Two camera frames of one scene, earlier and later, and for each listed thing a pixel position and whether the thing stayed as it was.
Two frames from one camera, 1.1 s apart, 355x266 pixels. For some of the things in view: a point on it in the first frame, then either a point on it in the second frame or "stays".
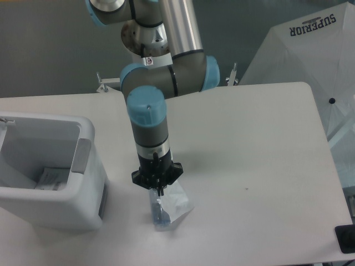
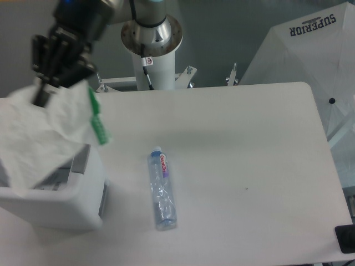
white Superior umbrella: x=317 y=48 stays
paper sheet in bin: x=52 y=178 stays
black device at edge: x=345 y=236 stays
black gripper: x=157 y=173 → x=77 y=25
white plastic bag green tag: x=170 y=207 → x=35 y=139
